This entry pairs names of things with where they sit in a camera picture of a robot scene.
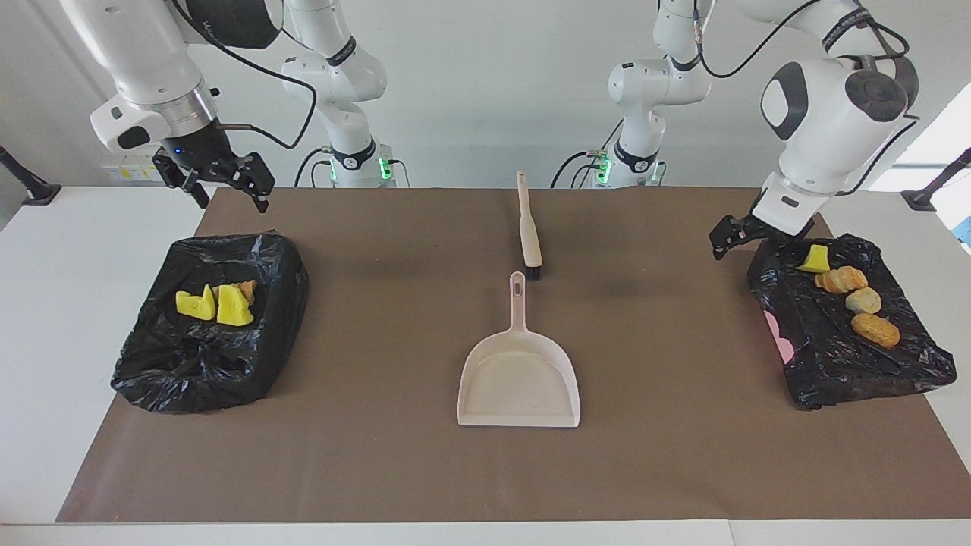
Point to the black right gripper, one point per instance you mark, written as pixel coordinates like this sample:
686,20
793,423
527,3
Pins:
199,148

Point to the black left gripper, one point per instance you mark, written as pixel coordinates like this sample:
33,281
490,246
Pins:
768,229

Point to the small yellow sponge piece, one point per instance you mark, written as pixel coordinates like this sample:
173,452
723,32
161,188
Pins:
814,259

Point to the sliced toy bread loaf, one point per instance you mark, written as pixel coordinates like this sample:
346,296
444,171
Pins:
246,288

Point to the golden potato chip piece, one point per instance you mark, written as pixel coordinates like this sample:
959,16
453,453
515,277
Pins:
840,280

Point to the yellow sponge with green side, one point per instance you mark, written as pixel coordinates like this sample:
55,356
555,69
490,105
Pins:
196,304

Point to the notched yellow sponge piece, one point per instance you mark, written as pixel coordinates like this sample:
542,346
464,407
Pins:
234,307

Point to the pale greenish cracker piece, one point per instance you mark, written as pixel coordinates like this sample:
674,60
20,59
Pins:
863,301

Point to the brown bread roll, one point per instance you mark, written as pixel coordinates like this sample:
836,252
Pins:
875,330

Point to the beige plastic dustpan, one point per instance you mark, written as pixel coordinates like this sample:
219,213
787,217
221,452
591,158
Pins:
520,387

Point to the black bag lined pink bin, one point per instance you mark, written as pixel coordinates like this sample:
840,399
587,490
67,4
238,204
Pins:
850,364

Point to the black clamp stand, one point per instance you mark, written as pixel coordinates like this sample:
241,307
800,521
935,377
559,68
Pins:
922,199
38,193

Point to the blue box edge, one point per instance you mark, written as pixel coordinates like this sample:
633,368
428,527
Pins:
966,231

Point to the brown paper table mat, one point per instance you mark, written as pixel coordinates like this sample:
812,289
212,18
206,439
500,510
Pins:
485,470

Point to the white wall socket strip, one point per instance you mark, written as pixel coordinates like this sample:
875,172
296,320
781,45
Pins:
121,173

